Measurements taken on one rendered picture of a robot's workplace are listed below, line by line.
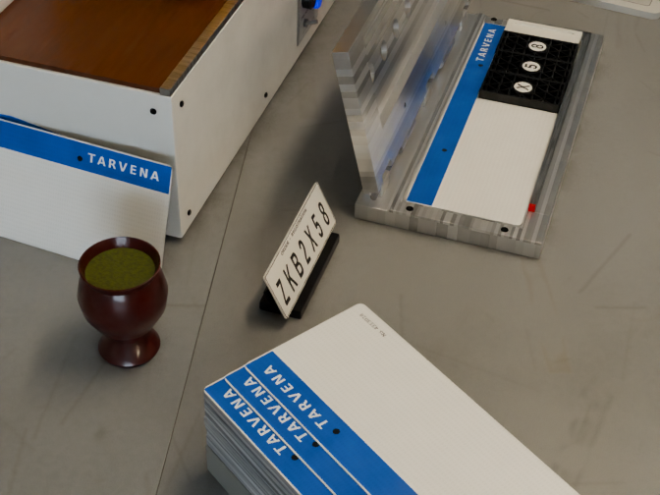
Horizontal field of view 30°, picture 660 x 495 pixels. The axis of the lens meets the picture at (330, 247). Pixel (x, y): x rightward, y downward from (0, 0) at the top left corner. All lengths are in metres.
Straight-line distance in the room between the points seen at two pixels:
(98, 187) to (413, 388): 0.43
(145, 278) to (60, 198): 0.20
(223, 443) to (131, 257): 0.22
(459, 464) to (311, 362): 0.16
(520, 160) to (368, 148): 0.21
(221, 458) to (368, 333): 0.17
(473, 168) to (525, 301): 0.20
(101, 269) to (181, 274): 0.16
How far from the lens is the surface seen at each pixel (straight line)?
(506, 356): 1.22
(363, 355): 1.06
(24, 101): 1.31
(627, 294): 1.32
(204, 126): 1.32
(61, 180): 1.31
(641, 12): 1.78
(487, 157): 1.43
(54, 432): 1.16
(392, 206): 1.34
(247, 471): 1.03
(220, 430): 1.05
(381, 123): 1.35
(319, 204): 1.31
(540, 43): 1.62
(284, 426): 1.01
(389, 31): 1.39
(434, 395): 1.03
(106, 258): 1.17
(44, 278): 1.31
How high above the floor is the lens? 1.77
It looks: 41 degrees down
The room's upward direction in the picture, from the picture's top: 2 degrees clockwise
